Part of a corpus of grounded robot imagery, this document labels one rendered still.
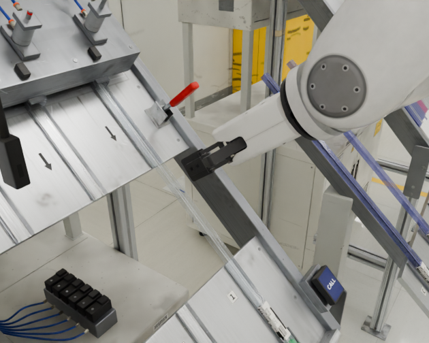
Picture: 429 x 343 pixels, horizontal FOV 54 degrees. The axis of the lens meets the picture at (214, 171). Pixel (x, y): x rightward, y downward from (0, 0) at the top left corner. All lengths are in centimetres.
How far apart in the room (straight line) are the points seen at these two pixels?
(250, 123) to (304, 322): 37
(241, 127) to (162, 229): 171
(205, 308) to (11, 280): 55
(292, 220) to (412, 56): 139
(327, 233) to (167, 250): 118
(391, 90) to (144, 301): 71
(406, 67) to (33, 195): 43
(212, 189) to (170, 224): 147
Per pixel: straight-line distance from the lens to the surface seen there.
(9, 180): 39
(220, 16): 155
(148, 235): 210
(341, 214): 90
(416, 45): 30
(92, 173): 59
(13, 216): 54
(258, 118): 44
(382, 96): 31
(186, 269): 189
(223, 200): 70
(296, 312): 70
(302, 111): 42
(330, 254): 97
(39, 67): 58
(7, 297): 100
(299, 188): 158
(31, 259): 108
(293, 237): 170
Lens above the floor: 127
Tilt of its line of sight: 29 degrees down
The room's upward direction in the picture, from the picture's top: straight up
